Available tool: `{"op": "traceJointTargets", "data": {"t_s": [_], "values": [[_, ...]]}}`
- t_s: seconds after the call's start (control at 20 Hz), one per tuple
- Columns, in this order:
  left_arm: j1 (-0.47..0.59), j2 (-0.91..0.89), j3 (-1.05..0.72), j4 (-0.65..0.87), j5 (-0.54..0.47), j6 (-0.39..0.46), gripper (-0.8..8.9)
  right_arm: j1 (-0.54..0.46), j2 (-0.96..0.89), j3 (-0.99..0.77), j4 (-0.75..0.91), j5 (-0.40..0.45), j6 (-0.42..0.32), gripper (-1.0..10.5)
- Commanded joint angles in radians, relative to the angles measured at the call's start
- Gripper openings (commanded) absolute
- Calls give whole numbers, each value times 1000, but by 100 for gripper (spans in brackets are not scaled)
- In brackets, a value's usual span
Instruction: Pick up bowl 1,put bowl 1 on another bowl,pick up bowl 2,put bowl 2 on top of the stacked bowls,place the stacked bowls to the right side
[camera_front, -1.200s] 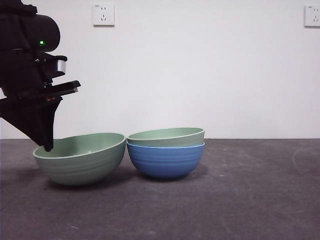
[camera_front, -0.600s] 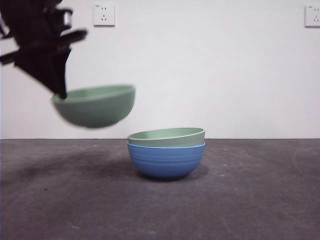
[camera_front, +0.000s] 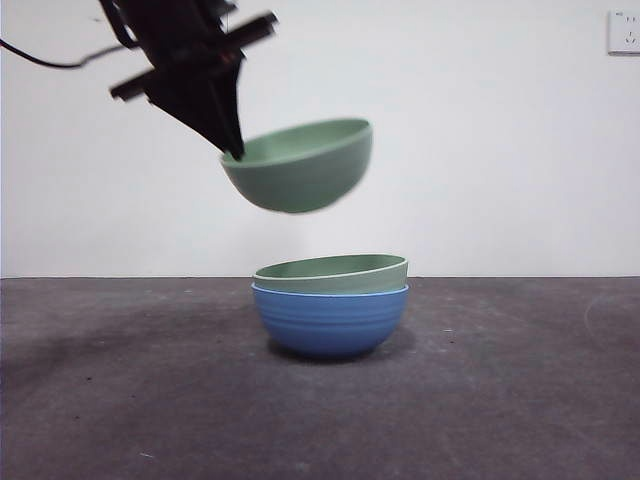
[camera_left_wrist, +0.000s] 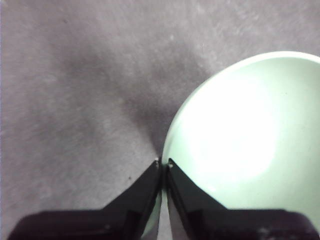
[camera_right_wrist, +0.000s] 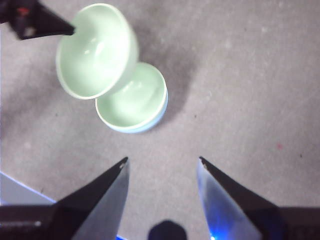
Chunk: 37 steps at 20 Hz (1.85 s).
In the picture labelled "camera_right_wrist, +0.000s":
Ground green ribbed bowl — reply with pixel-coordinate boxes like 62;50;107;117
94;61;168;129
55;2;139;100

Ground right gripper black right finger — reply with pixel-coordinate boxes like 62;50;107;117
196;156;320;240

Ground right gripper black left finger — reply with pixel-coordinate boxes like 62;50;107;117
0;156;131;240

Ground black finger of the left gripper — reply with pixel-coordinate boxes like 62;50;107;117
34;0;76;37

